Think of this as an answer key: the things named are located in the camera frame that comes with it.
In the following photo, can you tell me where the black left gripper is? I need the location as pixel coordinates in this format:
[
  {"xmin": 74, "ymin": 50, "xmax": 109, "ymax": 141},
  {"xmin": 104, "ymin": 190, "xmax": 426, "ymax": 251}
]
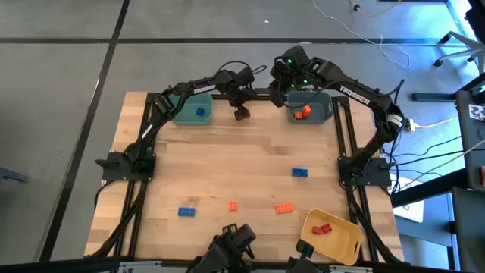
[{"xmin": 228, "ymin": 86, "xmax": 253, "ymax": 122}]

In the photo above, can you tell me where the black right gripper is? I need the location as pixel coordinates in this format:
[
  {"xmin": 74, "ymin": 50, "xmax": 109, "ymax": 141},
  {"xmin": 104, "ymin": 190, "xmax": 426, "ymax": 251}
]
[{"xmin": 270, "ymin": 56, "xmax": 296, "ymax": 108}]

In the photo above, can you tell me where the grey-blue plastic bin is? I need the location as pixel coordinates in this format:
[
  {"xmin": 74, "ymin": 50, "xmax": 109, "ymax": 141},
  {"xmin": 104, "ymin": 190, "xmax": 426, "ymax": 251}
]
[{"xmin": 286, "ymin": 90, "xmax": 334, "ymax": 125}]

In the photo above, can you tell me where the teal plastic bin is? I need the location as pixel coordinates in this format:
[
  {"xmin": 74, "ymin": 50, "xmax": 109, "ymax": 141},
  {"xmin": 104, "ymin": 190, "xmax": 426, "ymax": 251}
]
[{"xmin": 169, "ymin": 93, "xmax": 214, "ymax": 127}]

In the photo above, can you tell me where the black desk foot bar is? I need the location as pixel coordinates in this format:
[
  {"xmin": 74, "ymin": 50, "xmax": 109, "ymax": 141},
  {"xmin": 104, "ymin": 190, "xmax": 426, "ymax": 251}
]
[{"xmin": 411, "ymin": 92, "xmax": 459, "ymax": 102}]

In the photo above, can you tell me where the yellow plastic bin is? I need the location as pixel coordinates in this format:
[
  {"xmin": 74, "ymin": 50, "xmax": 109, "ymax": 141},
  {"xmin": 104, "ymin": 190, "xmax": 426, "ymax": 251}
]
[{"xmin": 299, "ymin": 207, "xmax": 363, "ymax": 266}]

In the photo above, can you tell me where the white paper sheet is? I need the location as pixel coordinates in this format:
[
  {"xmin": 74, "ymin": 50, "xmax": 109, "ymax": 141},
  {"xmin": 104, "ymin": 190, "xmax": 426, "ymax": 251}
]
[{"xmin": 392, "ymin": 177, "xmax": 425, "ymax": 224}]

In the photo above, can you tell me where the black diagonal bar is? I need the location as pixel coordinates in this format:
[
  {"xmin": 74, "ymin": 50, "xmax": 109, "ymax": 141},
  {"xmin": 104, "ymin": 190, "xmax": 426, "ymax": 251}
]
[{"xmin": 390, "ymin": 168, "xmax": 469, "ymax": 208}]

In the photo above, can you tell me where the office chair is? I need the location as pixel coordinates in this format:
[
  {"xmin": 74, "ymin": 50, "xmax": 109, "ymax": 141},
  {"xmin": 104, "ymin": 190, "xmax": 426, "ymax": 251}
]
[{"xmin": 433, "ymin": 0, "xmax": 485, "ymax": 75}]

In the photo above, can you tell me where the black desk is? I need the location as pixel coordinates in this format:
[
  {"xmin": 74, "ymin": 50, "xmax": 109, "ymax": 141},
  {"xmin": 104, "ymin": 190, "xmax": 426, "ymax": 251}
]
[{"xmin": 454, "ymin": 71, "xmax": 485, "ymax": 190}]

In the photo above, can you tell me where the black white marker tag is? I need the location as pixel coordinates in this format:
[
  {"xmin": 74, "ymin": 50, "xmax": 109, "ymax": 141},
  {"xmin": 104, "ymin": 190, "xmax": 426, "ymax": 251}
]
[{"xmin": 468, "ymin": 104, "xmax": 485, "ymax": 121}]

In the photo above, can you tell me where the blue-grey cabinet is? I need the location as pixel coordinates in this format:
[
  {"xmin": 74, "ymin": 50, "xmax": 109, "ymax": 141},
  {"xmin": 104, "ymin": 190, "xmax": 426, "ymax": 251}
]
[{"xmin": 393, "ymin": 189, "xmax": 485, "ymax": 273}]

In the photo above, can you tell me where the black bottom beam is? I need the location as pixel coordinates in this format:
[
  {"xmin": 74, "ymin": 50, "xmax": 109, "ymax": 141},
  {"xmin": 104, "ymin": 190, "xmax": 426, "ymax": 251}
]
[{"xmin": 0, "ymin": 256, "xmax": 485, "ymax": 273}]

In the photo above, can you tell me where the black aluminium frame rail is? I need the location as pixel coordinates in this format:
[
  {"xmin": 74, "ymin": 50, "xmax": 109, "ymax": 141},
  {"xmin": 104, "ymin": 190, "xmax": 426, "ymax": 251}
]
[
  {"xmin": 332, "ymin": 96, "xmax": 380, "ymax": 263},
  {"xmin": 111, "ymin": 93, "xmax": 152, "ymax": 262},
  {"xmin": 342, "ymin": 96, "xmax": 402, "ymax": 265},
  {"xmin": 128, "ymin": 93, "xmax": 158, "ymax": 262},
  {"xmin": 145, "ymin": 87, "xmax": 344, "ymax": 102}
]

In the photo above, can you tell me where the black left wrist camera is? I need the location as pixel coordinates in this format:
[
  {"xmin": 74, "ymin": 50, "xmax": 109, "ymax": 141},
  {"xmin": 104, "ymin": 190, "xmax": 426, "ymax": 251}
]
[{"xmin": 237, "ymin": 67, "xmax": 256, "ymax": 83}]

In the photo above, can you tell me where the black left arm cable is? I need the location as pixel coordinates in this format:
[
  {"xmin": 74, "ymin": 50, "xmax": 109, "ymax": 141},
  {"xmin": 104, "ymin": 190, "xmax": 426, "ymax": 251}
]
[{"xmin": 216, "ymin": 59, "xmax": 268, "ymax": 77}]

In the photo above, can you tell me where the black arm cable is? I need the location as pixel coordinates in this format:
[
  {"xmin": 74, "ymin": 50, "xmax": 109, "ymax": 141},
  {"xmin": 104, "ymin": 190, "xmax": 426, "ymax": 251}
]
[
  {"xmin": 392, "ymin": 78, "xmax": 406, "ymax": 100},
  {"xmin": 216, "ymin": 59, "xmax": 268, "ymax": 77}
]

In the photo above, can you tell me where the white floor cable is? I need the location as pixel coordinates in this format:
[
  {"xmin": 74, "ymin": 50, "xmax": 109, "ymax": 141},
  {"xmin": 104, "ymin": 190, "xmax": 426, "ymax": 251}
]
[{"xmin": 312, "ymin": 0, "xmax": 412, "ymax": 70}]

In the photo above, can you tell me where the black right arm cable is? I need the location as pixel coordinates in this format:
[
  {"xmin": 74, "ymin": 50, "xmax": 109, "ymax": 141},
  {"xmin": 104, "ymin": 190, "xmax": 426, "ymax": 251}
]
[{"xmin": 392, "ymin": 78, "xmax": 406, "ymax": 100}]

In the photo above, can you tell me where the yellow floor cable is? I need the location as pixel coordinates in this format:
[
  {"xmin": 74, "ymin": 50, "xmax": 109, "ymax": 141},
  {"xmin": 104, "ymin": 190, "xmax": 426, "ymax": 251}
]
[{"xmin": 348, "ymin": 0, "xmax": 402, "ymax": 18}]

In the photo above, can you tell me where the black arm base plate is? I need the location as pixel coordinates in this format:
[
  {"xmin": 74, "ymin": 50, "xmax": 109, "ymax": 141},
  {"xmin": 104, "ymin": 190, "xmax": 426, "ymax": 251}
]
[
  {"xmin": 338, "ymin": 155, "xmax": 392, "ymax": 187},
  {"xmin": 94, "ymin": 151, "xmax": 157, "ymax": 182}
]

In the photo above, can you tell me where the black camera with bracket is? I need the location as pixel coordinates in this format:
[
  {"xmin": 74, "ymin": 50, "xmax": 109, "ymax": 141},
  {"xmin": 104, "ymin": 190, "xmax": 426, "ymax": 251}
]
[{"xmin": 187, "ymin": 222, "xmax": 258, "ymax": 273}]

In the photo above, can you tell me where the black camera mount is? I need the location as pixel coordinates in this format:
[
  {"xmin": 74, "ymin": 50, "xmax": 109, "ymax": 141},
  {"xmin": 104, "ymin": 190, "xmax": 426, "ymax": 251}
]
[{"xmin": 286, "ymin": 238, "xmax": 316, "ymax": 273}]

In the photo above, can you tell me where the black floor cable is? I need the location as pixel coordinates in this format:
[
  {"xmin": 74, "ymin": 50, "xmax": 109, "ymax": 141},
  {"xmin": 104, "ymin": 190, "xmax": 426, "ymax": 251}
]
[{"xmin": 390, "ymin": 134, "xmax": 465, "ymax": 168}]

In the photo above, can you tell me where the white adaptor cable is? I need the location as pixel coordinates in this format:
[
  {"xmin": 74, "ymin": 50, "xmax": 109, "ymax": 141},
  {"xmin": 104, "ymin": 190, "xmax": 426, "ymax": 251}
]
[{"xmin": 415, "ymin": 115, "xmax": 459, "ymax": 130}]

